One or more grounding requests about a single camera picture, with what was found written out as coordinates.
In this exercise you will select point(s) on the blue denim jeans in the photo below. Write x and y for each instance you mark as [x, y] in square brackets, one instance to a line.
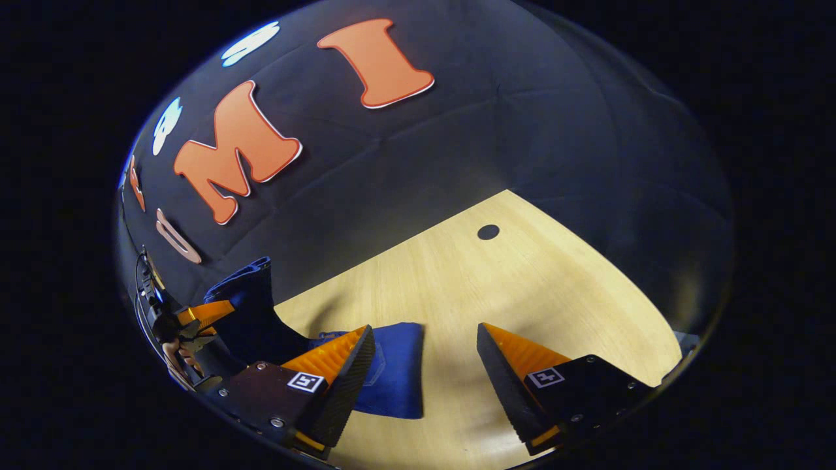
[398, 365]

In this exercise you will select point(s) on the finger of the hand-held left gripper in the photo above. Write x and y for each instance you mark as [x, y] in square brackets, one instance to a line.
[206, 331]
[209, 311]

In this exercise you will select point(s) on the black backdrop cloth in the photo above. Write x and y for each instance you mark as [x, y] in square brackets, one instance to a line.
[457, 130]

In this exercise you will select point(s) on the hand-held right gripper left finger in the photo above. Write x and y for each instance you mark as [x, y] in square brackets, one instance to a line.
[343, 391]

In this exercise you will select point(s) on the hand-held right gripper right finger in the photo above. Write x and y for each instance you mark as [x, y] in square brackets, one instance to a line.
[509, 391]

